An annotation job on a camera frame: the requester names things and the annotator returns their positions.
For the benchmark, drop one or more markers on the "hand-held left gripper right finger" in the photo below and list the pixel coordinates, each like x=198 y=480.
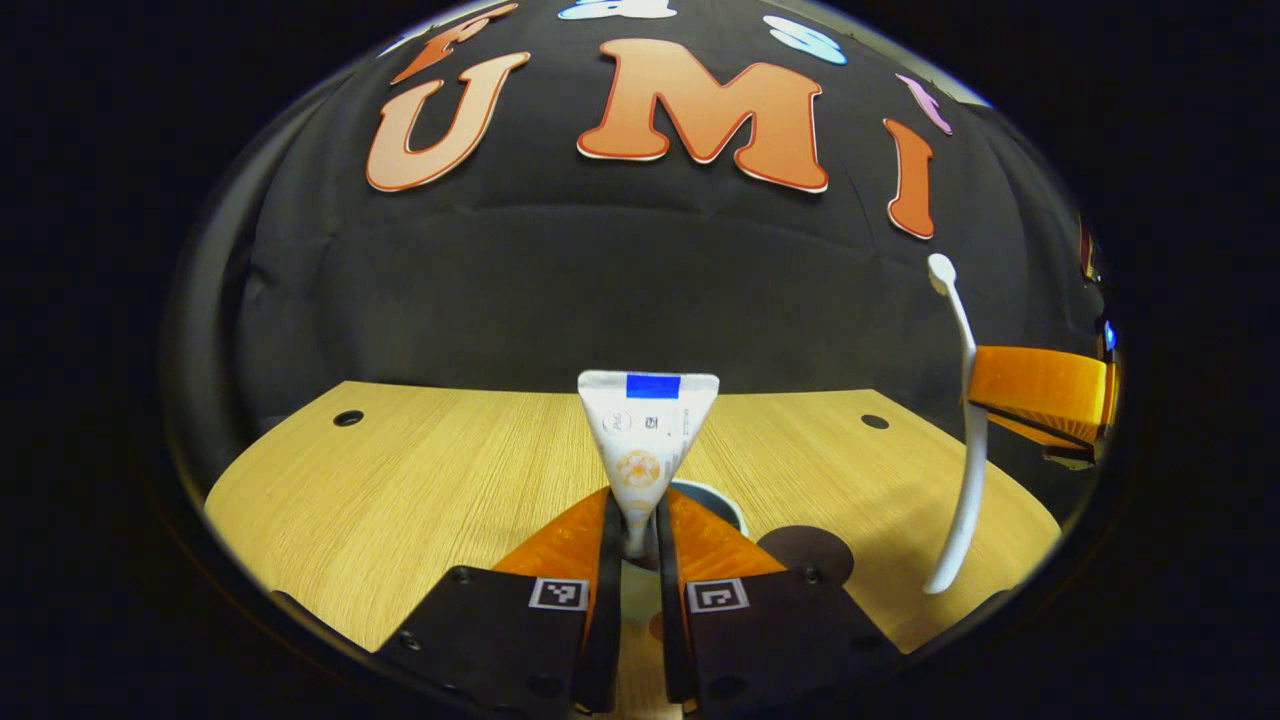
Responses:
x=672 y=620

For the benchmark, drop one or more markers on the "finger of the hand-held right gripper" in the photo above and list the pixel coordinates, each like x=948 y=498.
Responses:
x=1040 y=390
x=1060 y=450

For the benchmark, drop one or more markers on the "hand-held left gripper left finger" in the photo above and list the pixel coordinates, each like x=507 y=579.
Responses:
x=605 y=620

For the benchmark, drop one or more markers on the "white toothbrush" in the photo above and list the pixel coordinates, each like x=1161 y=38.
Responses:
x=968 y=480

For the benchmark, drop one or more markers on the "dark brown round coaster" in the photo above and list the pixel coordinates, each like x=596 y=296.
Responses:
x=815 y=550

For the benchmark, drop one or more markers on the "white toothpaste tube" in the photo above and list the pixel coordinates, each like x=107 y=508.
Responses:
x=640 y=430

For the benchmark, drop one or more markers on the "black backdrop cloth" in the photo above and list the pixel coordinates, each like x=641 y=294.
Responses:
x=560 y=280

